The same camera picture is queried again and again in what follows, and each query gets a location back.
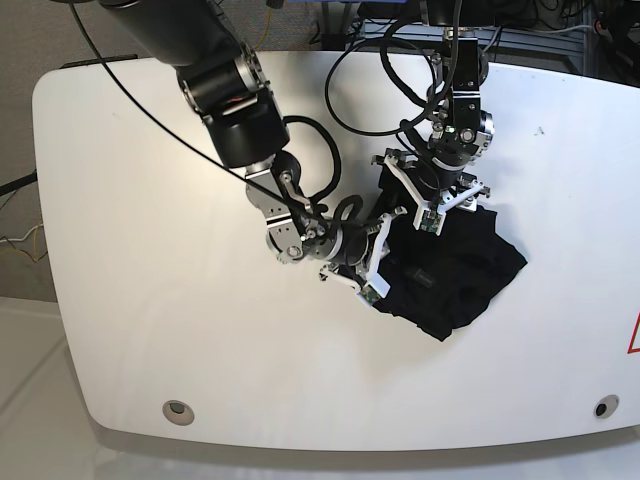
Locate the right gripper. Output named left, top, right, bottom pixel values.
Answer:
left=318, top=206, right=407, bottom=295

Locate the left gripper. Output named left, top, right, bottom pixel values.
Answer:
left=371, top=149, right=479, bottom=213

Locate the black T-shirt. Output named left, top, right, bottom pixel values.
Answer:
left=371, top=168, right=527, bottom=341

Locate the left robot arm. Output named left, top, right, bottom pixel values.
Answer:
left=324, top=1, right=495, bottom=215

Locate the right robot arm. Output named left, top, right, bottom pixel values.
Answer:
left=100, top=1, right=406, bottom=304

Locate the round table grommet left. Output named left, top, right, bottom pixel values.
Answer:
left=162, top=400, right=195, bottom=426

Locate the round table grommet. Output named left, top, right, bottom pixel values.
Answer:
left=594, top=395, right=620, bottom=419
left=162, top=400, right=195, bottom=426

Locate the red triangle warning sticker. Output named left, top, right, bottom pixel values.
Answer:
left=627, top=315, right=640, bottom=354

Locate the round table grommet right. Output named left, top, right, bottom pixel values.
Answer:
left=594, top=395, right=620, bottom=419

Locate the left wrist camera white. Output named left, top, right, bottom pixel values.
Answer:
left=413, top=205, right=446, bottom=236

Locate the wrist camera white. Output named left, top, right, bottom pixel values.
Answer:
left=413, top=205, right=446, bottom=236
left=357, top=275, right=390, bottom=306

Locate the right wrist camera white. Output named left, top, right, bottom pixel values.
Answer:
left=357, top=275, right=390, bottom=306

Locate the aluminium frame rail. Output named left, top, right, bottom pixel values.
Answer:
left=349, top=18, right=586, bottom=56

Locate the yellow hanging cable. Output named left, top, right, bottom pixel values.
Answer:
left=249, top=2, right=274, bottom=53

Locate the yellow floor cable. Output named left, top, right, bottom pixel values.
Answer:
left=0, top=224, right=47, bottom=263

